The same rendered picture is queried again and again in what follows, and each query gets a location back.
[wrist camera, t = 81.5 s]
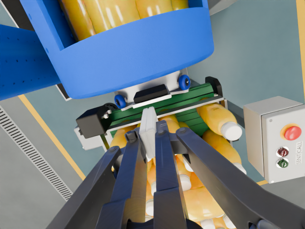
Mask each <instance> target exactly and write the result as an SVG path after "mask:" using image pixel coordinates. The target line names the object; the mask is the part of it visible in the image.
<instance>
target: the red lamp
mask: <svg viewBox="0 0 305 229"><path fill-rule="evenodd" d="M288 154H289V151H288V149H286V148H282V149H280V150H279V151H278V155H279V156H281V157H286V156H287V155H288Z"/></svg>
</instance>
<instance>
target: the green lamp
mask: <svg viewBox="0 0 305 229"><path fill-rule="evenodd" d="M288 165H289V163H288V161H287V160H281V161H280V162H279V163H278V166H280V167H281V168H286V167H288Z"/></svg>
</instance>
